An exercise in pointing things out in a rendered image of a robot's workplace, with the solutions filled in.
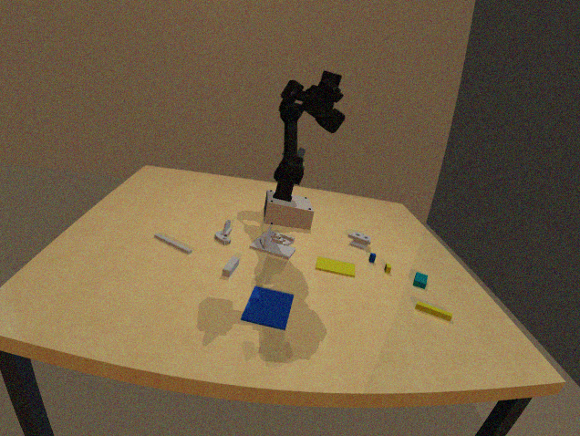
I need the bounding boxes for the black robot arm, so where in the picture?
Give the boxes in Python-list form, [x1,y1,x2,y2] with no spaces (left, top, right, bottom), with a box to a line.
[273,70,343,202]

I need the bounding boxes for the blue flat square plate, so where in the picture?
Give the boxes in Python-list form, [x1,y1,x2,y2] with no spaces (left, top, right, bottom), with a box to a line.
[240,286,294,331]

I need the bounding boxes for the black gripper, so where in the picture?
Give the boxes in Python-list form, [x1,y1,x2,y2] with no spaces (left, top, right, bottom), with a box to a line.
[281,80,345,133]

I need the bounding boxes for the yellow flat rectangular plate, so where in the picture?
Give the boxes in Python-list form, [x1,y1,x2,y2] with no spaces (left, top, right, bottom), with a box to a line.
[316,257,355,277]

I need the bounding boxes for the teal rectangular block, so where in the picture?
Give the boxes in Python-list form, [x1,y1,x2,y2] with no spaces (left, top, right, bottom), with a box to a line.
[413,272,428,289]

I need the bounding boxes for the yellow flat bar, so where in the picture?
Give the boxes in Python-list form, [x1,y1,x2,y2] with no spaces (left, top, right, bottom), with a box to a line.
[415,301,452,321]

